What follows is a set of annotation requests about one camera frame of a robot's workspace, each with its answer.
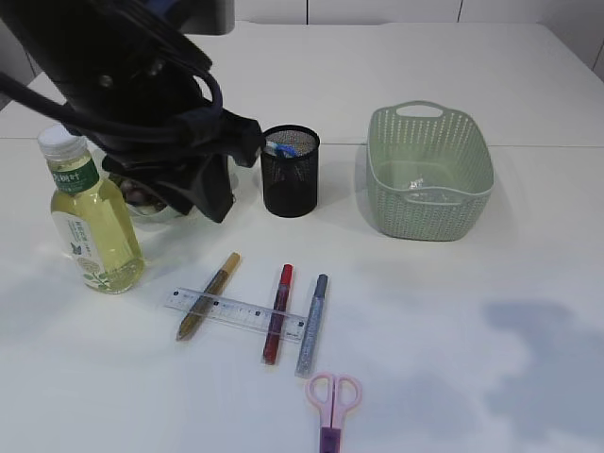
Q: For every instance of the pink scissors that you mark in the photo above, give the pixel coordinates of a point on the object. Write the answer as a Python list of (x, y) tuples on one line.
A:
[(332, 410)]

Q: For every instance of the red glitter pen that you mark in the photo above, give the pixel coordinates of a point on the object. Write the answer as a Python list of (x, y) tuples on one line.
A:
[(270, 349)]

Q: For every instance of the clear plastic ruler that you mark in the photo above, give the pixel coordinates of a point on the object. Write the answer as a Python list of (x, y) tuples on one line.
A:
[(238, 314)]

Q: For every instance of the silver glitter pen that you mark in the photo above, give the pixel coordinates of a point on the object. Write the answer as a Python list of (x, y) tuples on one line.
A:
[(309, 342)]

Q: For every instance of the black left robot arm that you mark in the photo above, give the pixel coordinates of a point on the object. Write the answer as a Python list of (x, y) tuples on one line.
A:
[(141, 91)]

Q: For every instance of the clear plastic sheet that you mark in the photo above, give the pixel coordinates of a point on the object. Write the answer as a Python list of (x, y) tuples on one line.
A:
[(417, 184)]

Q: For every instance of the gold glitter pen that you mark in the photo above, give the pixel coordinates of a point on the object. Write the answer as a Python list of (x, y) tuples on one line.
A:
[(197, 313)]

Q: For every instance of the green wavy plastic plate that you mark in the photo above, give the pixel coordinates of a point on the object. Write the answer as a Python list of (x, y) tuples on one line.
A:
[(211, 195)]

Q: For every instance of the blue scissors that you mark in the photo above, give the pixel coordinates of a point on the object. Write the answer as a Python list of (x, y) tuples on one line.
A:
[(281, 150)]

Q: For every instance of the yellow tea bottle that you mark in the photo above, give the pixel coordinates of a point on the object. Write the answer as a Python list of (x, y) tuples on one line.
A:
[(90, 215)]

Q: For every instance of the green woven plastic basket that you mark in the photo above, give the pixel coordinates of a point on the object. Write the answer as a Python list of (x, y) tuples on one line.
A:
[(449, 151)]

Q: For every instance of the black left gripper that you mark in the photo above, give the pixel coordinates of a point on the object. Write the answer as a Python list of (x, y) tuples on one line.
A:
[(202, 131)]

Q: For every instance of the black mesh pen cup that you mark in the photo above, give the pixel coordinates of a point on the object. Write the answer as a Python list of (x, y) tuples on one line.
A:
[(290, 186)]

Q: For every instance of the purple artificial grape bunch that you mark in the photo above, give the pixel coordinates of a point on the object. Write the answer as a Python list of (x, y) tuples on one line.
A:
[(136, 196)]

